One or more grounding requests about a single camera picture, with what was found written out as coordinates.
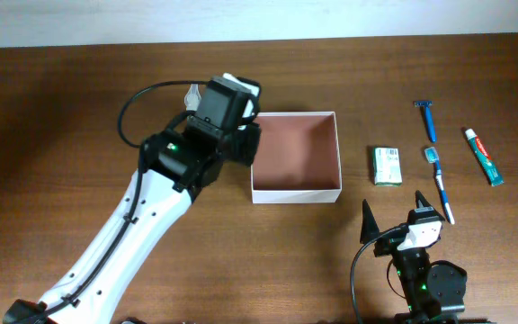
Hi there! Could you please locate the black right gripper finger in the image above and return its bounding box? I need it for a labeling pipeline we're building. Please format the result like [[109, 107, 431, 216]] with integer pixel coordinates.
[[415, 190, 445, 221], [360, 200, 380, 244]]

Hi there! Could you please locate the clear spray bottle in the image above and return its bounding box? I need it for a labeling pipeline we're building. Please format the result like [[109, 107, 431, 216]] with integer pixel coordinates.
[[183, 84, 201, 111]]

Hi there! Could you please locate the blue white toothbrush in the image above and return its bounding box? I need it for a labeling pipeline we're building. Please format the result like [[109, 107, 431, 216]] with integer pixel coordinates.
[[424, 147, 455, 225]]

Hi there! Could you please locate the green white soap box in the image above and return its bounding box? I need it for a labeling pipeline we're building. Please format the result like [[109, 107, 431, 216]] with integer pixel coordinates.
[[372, 147, 402, 186]]

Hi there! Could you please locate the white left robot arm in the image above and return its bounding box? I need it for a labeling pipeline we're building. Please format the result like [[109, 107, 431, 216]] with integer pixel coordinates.
[[3, 74, 262, 323]]

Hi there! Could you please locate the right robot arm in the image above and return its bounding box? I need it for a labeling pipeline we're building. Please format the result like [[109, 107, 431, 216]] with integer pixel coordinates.
[[350, 191, 468, 323]]

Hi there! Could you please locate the green toothpaste tube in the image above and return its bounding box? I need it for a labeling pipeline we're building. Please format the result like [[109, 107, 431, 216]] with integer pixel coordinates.
[[465, 129, 504, 186]]

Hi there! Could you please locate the white cardboard box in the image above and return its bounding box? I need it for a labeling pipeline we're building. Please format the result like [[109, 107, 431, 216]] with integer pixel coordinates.
[[251, 112, 343, 204]]

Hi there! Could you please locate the blue disposable razor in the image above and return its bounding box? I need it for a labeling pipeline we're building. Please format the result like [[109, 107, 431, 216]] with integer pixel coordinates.
[[414, 100, 437, 143]]

